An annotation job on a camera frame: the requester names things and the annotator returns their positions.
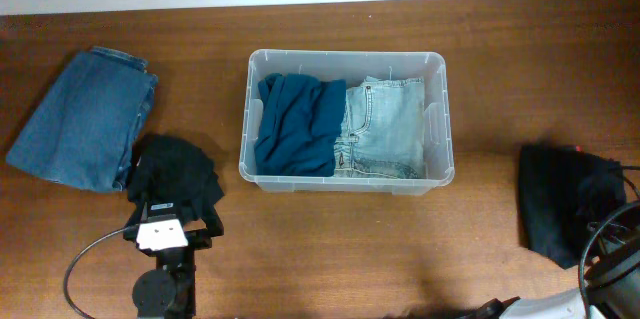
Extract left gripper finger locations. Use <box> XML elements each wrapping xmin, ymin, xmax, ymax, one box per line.
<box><xmin>200</xmin><ymin>196</ymin><xmax>224</xmax><ymax>237</ymax></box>
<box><xmin>125</xmin><ymin>203</ymin><xmax>146</xmax><ymax>228</ymax></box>

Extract black garment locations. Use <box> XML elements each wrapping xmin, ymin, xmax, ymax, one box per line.
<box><xmin>127</xmin><ymin>135</ymin><xmax>224</xmax><ymax>222</ymax></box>

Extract black shirt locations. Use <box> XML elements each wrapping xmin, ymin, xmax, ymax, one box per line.
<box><xmin>518</xmin><ymin>144</ymin><xmax>626</xmax><ymax>269</ymax></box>

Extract dark blue jeans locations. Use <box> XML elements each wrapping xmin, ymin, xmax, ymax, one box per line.
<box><xmin>6</xmin><ymin>46</ymin><xmax>158</xmax><ymax>193</ymax></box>

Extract navy blue garment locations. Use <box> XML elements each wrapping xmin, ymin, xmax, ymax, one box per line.
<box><xmin>254</xmin><ymin>73</ymin><xmax>347</xmax><ymax>177</ymax></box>

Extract light blue jeans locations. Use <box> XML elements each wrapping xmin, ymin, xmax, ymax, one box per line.
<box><xmin>334</xmin><ymin>76</ymin><xmax>427</xmax><ymax>179</ymax></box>

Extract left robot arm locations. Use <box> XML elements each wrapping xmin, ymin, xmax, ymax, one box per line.
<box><xmin>123</xmin><ymin>198</ymin><xmax>224</xmax><ymax>319</ymax></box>

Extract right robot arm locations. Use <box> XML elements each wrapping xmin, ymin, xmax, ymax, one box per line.
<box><xmin>466</xmin><ymin>225</ymin><xmax>639</xmax><ymax>319</ymax></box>

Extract clear plastic storage bin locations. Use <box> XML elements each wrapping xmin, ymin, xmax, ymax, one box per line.
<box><xmin>239</xmin><ymin>49</ymin><xmax>455</xmax><ymax>196</ymax></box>

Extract right black cable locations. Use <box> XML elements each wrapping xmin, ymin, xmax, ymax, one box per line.
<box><xmin>577</xmin><ymin>163</ymin><xmax>640</xmax><ymax>319</ymax></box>

